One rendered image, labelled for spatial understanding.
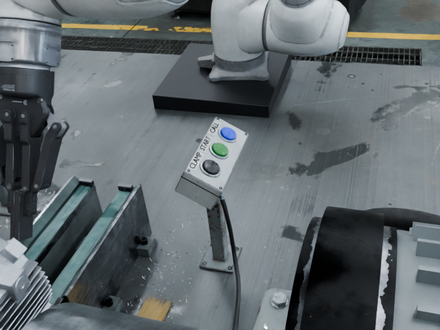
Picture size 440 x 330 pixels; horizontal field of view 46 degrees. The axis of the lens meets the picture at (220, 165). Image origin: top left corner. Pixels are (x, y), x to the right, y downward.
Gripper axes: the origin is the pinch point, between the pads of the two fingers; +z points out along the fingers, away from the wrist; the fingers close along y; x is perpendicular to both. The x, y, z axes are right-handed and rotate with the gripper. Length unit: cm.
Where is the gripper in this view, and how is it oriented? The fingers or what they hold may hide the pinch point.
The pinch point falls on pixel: (21, 214)
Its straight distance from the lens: 78.3
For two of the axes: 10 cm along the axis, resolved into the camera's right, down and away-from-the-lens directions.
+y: 9.5, 1.1, -2.8
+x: 2.9, -1.0, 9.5
